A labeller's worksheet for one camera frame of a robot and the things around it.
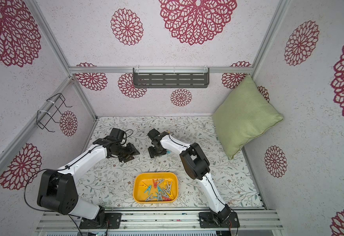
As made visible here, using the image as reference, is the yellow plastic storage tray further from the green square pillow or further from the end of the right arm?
the green square pillow

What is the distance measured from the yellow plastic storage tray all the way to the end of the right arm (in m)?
0.13

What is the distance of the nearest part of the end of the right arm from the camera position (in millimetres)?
756

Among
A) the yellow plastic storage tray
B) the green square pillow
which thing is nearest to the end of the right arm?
the yellow plastic storage tray

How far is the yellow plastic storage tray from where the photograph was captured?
810mm

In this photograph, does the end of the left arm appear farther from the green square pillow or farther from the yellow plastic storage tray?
the green square pillow

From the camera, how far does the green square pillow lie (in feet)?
2.55

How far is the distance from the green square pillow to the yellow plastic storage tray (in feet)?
1.38

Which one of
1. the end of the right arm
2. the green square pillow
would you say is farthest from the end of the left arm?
the green square pillow

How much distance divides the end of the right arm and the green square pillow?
417 millimetres
